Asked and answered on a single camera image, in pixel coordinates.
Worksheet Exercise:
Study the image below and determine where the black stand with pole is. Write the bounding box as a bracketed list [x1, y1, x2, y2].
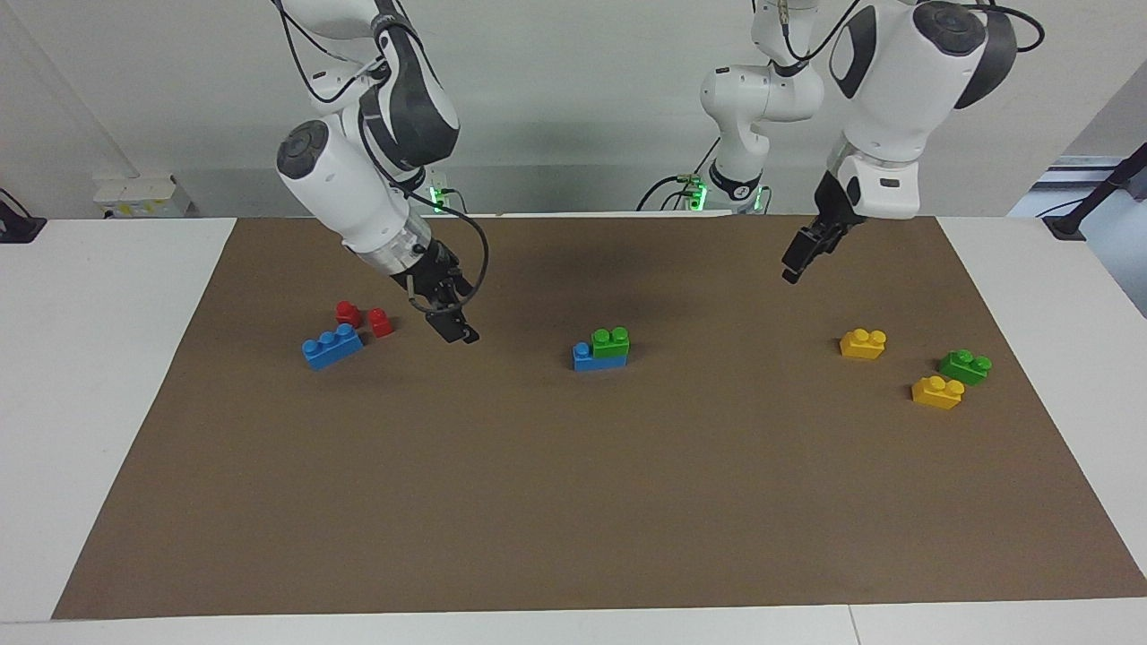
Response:
[1043, 142, 1147, 242]

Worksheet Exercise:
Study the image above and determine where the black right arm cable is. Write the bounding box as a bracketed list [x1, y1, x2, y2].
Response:
[272, 0, 490, 316]

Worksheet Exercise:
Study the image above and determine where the black stand foot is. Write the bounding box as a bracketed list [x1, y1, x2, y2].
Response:
[0, 187, 48, 245]

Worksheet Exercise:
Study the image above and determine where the black base cable bundle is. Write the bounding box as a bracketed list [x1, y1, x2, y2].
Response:
[635, 137, 773, 214]

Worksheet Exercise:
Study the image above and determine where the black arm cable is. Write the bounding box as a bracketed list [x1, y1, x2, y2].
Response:
[272, 0, 490, 316]
[778, 0, 1046, 64]

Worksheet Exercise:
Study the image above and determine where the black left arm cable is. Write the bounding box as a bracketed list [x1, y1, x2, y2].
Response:
[778, 0, 1046, 64]

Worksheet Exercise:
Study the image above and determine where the brown table mat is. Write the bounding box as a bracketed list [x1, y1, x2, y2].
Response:
[51, 215, 1147, 621]

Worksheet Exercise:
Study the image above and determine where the white power strip box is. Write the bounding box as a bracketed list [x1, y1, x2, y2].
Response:
[93, 174, 192, 219]

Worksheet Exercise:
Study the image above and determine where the blue three-stud toy block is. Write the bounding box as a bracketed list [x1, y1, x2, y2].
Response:
[301, 323, 365, 371]
[573, 342, 629, 373]

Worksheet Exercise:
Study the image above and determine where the yellow two-stud toy block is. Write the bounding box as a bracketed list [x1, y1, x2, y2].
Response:
[910, 375, 966, 411]
[839, 328, 888, 361]

